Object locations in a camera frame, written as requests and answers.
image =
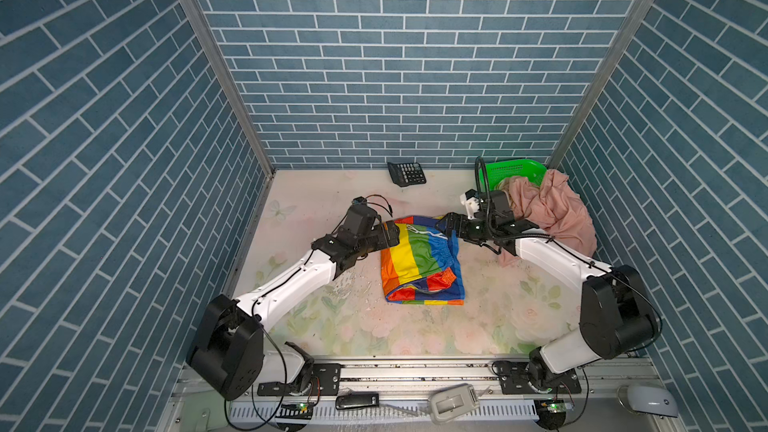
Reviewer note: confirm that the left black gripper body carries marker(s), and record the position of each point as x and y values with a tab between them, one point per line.
376	240

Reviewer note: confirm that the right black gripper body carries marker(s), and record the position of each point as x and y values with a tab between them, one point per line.
471	229

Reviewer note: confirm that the green plastic basket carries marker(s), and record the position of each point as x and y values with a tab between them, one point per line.
490	175

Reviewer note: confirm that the pink shorts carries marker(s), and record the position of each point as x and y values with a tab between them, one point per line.
554	207

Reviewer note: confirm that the rainbow striped shorts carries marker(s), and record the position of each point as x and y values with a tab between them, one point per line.
424	268

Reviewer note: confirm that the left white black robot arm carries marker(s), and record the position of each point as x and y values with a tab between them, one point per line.
233	348

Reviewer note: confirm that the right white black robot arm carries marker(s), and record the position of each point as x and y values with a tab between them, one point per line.
616	316

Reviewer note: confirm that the black calculator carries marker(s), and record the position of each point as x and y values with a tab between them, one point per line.
406	174

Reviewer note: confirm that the left green circuit board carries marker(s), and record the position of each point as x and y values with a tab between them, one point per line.
295	411

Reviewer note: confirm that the green circuit board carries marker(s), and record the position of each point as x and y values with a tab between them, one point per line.
550	406
295	411

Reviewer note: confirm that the grey plastic clip device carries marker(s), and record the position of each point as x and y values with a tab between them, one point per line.
450	403

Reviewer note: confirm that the right green circuit board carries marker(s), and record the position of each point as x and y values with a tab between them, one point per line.
550	406

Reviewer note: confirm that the white computer mouse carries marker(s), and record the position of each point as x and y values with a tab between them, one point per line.
649	400

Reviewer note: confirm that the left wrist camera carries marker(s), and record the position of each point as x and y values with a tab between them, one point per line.
360	218

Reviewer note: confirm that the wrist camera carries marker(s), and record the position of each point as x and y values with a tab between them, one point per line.
471	203
360	218

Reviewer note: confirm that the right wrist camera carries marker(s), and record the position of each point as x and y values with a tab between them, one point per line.
471	203

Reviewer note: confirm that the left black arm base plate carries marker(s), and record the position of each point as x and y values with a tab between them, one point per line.
319	380

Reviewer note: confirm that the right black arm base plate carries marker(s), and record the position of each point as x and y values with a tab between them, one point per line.
517	378

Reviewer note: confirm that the white slotted cable duct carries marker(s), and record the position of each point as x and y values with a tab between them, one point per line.
245	414

